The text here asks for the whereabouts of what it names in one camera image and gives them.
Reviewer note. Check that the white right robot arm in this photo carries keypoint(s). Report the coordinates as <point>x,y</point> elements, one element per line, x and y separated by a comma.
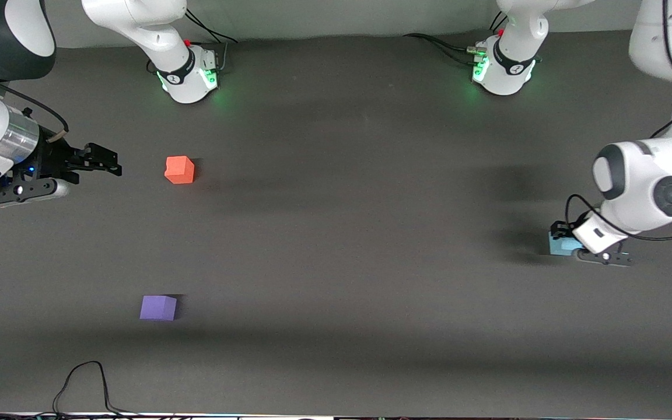
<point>137,23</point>

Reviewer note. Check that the light blue foam block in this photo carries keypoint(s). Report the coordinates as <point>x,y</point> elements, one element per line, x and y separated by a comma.
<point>560,246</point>

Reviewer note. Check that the orange foam block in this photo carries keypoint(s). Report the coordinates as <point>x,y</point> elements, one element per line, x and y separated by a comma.
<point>179,170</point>

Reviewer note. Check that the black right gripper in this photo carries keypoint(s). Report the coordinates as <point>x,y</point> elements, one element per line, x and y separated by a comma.
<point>55,158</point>

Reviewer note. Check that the purple foam block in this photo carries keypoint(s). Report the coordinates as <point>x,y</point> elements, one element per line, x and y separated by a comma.
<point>157,307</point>

